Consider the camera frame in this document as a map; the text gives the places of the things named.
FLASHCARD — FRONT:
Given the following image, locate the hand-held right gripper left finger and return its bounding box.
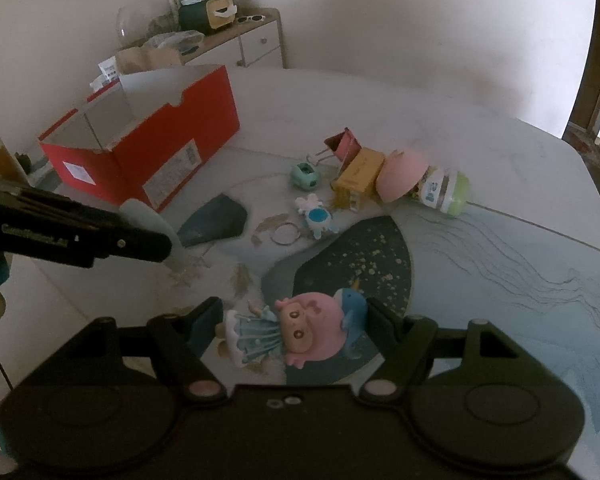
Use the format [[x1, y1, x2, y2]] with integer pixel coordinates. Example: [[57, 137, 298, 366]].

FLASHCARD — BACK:
[[55, 296, 229, 403]]

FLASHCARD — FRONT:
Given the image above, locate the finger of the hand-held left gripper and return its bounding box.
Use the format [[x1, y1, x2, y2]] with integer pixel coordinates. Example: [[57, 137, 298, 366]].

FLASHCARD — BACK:
[[94, 199, 183, 267]]

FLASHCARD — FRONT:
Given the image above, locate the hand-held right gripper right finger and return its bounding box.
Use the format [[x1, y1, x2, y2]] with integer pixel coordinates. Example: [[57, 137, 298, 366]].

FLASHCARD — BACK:
[[357, 297, 531, 403]]

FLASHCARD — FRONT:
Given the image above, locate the pink haired doll figure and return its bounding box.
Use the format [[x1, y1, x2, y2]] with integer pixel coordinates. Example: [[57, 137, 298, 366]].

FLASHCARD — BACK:
[[215, 280, 368, 368]]

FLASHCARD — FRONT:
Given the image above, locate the red cardboard box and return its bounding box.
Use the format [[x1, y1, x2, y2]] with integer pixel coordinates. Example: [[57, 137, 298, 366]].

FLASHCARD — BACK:
[[39, 64, 241, 212]]

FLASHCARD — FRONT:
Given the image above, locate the blue white keychain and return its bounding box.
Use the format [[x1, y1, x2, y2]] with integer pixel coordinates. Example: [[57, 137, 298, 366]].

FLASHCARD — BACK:
[[271, 193, 340, 247]]

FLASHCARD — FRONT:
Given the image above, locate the small jar with green lid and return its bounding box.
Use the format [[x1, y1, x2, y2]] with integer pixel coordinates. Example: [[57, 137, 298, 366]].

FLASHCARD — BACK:
[[414, 164, 473, 218]]

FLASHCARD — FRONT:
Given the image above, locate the pink round toy shell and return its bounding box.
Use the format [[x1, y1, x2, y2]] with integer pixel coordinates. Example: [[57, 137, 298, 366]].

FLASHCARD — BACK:
[[376, 149, 431, 204]]

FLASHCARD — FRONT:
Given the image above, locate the yellow small box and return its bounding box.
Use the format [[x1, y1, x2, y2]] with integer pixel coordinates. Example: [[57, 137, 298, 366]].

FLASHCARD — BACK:
[[331, 146, 386, 211]]

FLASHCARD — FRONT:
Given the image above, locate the teal small toy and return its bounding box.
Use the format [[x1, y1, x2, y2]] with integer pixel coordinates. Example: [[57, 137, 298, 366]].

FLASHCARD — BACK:
[[288, 161, 323, 191]]

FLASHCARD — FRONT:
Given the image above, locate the amber drink bottle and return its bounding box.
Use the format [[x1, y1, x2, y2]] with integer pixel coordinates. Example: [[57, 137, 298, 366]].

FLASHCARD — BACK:
[[0, 125, 28, 186]]

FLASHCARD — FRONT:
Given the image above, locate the brown cardboard piece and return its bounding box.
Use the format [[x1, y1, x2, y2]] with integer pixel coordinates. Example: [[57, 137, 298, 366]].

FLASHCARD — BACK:
[[116, 46, 183, 76]]

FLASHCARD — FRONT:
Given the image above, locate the clear plastic bag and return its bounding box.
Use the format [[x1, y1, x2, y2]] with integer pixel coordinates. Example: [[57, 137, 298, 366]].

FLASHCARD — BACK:
[[142, 30, 206, 56]]

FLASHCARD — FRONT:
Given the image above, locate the clear glass bowl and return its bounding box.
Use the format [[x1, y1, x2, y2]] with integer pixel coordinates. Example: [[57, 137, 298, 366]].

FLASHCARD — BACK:
[[116, 0, 181, 48]]

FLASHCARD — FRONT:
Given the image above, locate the green tissue box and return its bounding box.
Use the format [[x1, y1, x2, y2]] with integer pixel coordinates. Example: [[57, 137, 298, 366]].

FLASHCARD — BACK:
[[178, 0, 237, 36]]

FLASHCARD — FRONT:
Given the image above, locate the wooden sideboard with white drawers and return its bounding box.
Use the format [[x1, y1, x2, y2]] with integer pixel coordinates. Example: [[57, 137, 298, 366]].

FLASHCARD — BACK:
[[117, 8, 284, 68]]

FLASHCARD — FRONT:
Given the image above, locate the dark wooden door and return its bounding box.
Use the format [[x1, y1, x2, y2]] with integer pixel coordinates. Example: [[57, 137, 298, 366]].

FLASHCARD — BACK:
[[562, 0, 600, 146]]

